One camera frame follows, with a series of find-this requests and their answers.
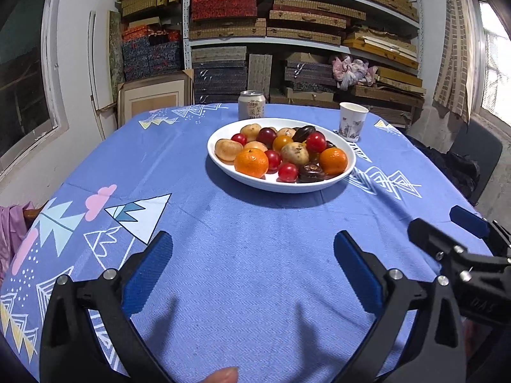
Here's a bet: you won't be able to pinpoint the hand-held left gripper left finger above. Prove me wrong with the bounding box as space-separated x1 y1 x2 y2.
39 230 176 383

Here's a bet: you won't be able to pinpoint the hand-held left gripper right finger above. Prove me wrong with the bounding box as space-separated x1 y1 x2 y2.
333 230 468 383

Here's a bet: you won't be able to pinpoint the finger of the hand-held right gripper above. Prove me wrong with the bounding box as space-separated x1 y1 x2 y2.
407 219 476 272
449 206 511 264

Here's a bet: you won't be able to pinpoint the dark brown water chestnut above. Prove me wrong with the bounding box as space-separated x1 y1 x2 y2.
297 163 326 183
292 125 318 143

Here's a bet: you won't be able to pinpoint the orange mandarin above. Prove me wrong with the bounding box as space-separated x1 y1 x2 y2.
234 147 269 179
319 147 348 175

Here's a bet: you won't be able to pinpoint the white oval plate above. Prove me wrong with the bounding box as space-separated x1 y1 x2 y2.
207 117 357 194

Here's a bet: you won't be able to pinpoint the yellow brown-spotted pear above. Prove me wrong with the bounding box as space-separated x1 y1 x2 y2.
280 142 310 166

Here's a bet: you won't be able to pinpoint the pale orange round fruit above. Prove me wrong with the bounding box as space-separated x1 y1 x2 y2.
215 138 243 165

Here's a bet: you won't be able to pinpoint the person's left hand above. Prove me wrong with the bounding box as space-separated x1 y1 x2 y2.
202 367 240 383

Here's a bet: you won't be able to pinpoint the black chair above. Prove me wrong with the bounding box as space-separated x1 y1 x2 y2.
447 117 504 206

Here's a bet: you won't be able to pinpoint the blue printed tablecloth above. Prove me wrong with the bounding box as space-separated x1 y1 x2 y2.
0 103 496 383

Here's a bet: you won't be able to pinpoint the wooden chair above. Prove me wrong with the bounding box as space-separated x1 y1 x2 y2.
22 199 49 224

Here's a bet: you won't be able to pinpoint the printed paper cup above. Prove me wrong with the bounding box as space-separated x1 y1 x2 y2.
339 101 369 143

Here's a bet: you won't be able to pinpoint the stack of brown woven boxes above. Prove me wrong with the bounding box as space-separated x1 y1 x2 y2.
351 66 427 126

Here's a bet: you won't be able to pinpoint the small dark red plum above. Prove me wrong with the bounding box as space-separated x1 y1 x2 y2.
256 127 278 148

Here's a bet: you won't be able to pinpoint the checked beige curtain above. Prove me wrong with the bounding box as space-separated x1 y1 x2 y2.
433 0 485 124

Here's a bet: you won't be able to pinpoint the bright barred window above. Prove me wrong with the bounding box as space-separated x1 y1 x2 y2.
467 0 511 136

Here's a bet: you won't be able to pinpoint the pink crumpled cloth on shelf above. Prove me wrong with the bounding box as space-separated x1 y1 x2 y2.
329 54 378 90

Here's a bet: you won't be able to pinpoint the stack of yellow boxes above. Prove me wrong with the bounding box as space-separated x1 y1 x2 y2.
343 28 420 68

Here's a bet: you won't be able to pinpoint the stack of dark brown boxes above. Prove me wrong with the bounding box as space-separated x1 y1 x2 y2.
271 51 346 106

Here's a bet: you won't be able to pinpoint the silver drink can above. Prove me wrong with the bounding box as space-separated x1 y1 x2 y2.
238 90 266 121

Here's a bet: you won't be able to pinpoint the stack of dark grey boxes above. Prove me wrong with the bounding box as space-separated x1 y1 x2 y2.
192 46 249 104

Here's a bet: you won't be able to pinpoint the stack of blue red boxes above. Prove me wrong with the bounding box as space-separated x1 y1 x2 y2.
121 24 185 82

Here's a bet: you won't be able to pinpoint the upright woven box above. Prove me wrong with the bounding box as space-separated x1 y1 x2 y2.
248 53 273 97

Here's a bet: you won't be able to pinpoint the green patterned board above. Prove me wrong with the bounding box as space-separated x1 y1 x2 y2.
108 10 126 88

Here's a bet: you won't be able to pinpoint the rows of woven shelf boxes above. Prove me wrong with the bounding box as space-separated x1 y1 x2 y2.
187 0 420 46

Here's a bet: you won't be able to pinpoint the metal shelf rack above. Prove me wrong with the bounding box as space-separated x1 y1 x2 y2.
181 0 424 106

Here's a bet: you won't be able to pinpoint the red brocade boxes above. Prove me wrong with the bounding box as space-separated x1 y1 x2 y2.
191 0 277 22

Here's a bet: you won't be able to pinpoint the wooden picture frame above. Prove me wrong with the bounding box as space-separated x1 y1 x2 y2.
117 69 195 128

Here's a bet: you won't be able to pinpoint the aluminium frame window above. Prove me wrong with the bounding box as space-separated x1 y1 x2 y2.
0 0 69 176

